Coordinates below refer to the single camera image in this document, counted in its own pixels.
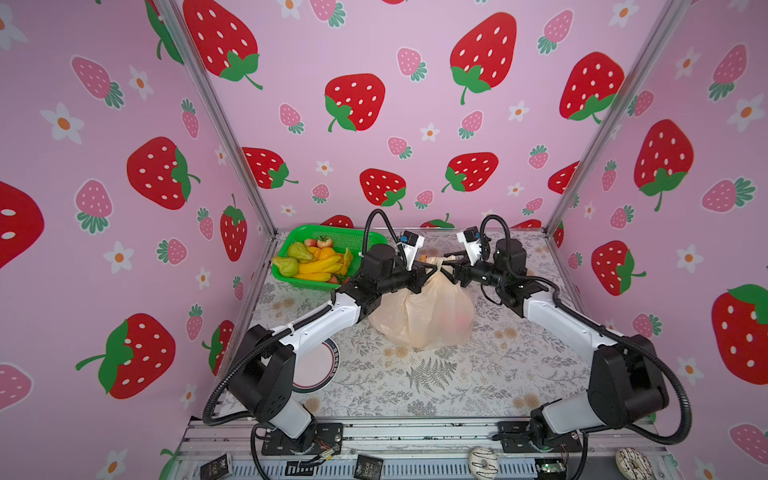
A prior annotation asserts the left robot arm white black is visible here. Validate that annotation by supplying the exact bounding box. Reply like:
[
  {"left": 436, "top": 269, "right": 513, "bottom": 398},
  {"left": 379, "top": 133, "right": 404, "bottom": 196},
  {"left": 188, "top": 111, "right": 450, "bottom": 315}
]
[{"left": 225, "top": 231, "right": 436, "bottom": 450}]

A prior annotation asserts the black square tag left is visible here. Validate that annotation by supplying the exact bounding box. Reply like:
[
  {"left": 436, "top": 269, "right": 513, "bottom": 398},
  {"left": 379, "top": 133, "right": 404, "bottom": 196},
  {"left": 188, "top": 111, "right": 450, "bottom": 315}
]
[{"left": 199, "top": 454, "right": 234, "bottom": 480}]

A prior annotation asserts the black square tag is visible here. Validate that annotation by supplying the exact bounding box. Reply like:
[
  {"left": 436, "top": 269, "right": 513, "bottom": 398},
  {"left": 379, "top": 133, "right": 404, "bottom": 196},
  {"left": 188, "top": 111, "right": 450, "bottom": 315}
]
[
  {"left": 353, "top": 454, "right": 384, "bottom": 480},
  {"left": 199, "top": 454, "right": 234, "bottom": 480}
]

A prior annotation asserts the aluminium frame post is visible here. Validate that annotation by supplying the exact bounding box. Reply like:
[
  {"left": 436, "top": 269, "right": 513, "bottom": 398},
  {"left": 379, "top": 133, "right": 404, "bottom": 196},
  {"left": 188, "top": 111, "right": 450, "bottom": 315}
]
[
  {"left": 544, "top": 0, "right": 691, "bottom": 240},
  {"left": 156, "top": 1, "right": 276, "bottom": 237}
]

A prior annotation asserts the banana print plastic bag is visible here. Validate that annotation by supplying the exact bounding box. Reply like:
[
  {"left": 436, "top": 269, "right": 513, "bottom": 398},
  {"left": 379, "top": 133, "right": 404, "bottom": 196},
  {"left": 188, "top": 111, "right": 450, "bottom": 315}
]
[{"left": 368, "top": 257, "right": 476, "bottom": 350}]

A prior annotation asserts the white sprinkled donut centre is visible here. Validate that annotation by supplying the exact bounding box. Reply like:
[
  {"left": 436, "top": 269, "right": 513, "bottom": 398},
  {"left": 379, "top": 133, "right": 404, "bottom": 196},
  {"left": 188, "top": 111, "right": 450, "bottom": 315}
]
[{"left": 468, "top": 447, "right": 499, "bottom": 480}]

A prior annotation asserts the black square tag centre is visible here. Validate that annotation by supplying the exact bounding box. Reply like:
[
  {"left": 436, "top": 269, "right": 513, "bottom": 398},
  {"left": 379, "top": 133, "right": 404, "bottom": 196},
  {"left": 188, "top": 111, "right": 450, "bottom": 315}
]
[{"left": 353, "top": 454, "right": 384, "bottom": 480}]

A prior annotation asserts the yellow fake banana bunch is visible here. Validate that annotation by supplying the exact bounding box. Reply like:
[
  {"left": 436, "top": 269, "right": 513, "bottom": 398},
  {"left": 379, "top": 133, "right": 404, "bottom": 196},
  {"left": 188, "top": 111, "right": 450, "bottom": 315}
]
[{"left": 295, "top": 255, "right": 344, "bottom": 283}]

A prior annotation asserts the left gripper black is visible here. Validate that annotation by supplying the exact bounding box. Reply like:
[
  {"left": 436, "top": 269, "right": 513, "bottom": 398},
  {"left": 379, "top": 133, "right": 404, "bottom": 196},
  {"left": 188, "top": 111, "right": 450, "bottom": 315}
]
[{"left": 374, "top": 260, "right": 435, "bottom": 299}]

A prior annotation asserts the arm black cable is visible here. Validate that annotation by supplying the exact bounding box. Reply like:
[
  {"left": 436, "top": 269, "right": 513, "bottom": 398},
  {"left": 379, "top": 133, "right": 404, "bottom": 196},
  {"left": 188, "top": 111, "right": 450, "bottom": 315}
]
[
  {"left": 478, "top": 214, "right": 693, "bottom": 446},
  {"left": 202, "top": 208, "right": 403, "bottom": 480}
]

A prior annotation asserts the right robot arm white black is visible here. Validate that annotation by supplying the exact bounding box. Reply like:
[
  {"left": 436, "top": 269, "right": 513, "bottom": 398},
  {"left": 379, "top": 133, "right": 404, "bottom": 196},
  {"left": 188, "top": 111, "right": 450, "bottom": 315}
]
[{"left": 454, "top": 229, "right": 669, "bottom": 438}]

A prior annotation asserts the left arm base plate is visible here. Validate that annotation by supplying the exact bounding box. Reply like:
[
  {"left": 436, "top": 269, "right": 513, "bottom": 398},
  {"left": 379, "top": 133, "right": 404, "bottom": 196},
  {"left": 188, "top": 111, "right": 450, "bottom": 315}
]
[{"left": 260, "top": 422, "right": 344, "bottom": 456}]

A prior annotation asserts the white sprinkled donut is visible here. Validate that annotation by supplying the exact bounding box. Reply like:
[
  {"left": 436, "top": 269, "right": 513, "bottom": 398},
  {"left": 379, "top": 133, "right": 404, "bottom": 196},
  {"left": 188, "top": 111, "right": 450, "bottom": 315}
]
[
  {"left": 615, "top": 447, "right": 655, "bottom": 480},
  {"left": 468, "top": 447, "right": 499, "bottom": 480}
]

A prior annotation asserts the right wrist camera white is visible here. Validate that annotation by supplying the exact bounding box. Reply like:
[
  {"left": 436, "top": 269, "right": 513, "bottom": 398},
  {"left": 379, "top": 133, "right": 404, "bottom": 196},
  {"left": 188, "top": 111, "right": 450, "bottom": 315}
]
[{"left": 457, "top": 227, "right": 483, "bottom": 266}]

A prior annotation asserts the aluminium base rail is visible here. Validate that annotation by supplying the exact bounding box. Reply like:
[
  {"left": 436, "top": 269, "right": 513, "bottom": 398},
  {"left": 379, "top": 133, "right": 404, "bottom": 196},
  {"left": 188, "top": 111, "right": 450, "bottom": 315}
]
[{"left": 165, "top": 417, "right": 683, "bottom": 479}]

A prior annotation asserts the round white plate dark rim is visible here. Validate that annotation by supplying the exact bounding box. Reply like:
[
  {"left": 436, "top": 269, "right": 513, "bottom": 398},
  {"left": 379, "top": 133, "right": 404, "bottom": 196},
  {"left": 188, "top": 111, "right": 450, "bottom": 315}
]
[{"left": 293, "top": 338, "right": 340, "bottom": 394}]

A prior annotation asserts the green fake pear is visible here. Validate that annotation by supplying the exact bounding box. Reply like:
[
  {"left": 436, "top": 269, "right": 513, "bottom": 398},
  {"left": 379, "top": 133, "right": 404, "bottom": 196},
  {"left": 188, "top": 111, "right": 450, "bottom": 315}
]
[{"left": 286, "top": 242, "right": 315, "bottom": 262}]

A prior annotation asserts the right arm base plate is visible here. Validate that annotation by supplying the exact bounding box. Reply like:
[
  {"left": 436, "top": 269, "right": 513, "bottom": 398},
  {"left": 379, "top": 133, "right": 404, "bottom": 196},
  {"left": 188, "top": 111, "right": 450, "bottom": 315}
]
[{"left": 491, "top": 421, "right": 583, "bottom": 454}]

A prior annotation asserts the white sprinkled donut right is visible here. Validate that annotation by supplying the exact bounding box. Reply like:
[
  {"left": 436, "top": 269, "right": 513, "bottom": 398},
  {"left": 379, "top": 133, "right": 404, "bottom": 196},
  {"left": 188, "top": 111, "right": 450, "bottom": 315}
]
[{"left": 615, "top": 447, "right": 655, "bottom": 480}]

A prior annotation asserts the green plastic fruit basket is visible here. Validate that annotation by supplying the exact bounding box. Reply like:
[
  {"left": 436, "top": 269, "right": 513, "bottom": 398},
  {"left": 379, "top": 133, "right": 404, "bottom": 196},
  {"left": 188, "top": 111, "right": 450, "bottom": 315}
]
[{"left": 271, "top": 225, "right": 364, "bottom": 290}]

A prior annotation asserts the aluminium frame post left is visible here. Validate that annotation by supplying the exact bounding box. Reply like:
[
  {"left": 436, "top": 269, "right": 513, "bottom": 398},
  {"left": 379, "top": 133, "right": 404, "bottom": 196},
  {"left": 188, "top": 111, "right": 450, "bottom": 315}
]
[{"left": 156, "top": 1, "right": 276, "bottom": 237}]

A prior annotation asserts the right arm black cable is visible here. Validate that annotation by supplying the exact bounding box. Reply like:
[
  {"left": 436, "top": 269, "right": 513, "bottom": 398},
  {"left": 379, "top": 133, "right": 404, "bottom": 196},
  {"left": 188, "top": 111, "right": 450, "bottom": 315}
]
[{"left": 478, "top": 214, "right": 693, "bottom": 446}]

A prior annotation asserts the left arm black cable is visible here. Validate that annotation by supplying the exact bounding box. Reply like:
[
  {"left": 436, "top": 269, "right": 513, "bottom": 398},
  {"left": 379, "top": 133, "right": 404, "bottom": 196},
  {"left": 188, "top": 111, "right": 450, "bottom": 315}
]
[{"left": 202, "top": 208, "right": 403, "bottom": 480}]

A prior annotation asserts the aluminium frame post right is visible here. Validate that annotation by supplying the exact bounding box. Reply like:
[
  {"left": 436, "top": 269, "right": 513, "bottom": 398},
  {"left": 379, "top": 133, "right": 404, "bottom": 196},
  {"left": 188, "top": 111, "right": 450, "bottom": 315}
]
[{"left": 544, "top": 0, "right": 691, "bottom": 240}]

